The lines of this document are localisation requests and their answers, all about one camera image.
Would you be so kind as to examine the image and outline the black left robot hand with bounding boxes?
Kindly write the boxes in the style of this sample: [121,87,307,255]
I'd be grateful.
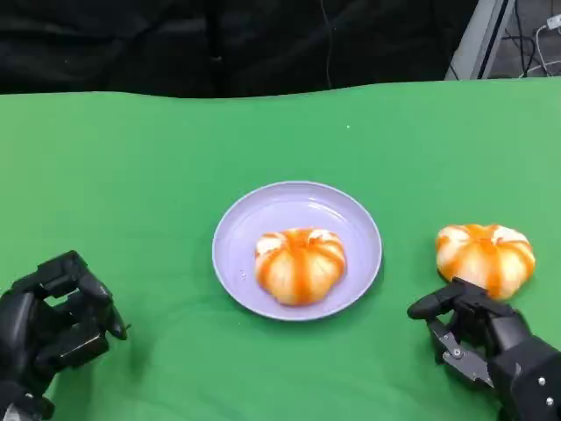
[0,249,129,396]

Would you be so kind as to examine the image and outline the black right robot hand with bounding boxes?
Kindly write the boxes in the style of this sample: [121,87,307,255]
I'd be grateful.
[407,277,538,390]

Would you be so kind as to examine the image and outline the orange white toy bread roll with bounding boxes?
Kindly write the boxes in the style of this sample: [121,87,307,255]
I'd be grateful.
[435,223,536,302]
[253,226,348,307]

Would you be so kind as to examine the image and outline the lilac plate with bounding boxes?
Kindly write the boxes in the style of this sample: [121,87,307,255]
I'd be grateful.
[211,181,383,323]

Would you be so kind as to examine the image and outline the black backdrop cloth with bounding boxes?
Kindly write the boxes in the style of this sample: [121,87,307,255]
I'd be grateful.
[0,0,479,99]

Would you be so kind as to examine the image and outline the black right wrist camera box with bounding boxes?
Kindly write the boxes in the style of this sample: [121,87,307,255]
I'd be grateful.
[490,336,561,421]

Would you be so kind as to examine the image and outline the black floor cables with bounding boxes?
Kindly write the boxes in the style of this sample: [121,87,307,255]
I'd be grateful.
[499,24,561,79]

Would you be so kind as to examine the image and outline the white cable with adapter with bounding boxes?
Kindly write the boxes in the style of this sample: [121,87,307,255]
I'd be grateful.
[521,15,561,79]

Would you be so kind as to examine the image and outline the grey metal frame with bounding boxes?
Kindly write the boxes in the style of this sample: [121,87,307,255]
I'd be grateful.
[444,0,518,82]

